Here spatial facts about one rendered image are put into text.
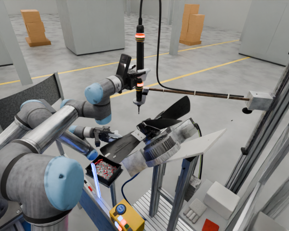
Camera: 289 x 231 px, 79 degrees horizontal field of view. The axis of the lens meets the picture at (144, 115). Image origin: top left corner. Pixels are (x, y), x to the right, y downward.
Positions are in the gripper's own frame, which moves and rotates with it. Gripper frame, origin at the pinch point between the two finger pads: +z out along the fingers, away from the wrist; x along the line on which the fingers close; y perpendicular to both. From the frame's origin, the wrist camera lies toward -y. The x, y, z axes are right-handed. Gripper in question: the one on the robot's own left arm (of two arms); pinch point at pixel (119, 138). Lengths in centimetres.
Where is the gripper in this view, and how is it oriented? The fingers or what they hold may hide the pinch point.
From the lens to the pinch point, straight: 117.7
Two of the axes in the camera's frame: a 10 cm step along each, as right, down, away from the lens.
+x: -0.5, 8.7, 4.9
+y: 1.3, -4.8, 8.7
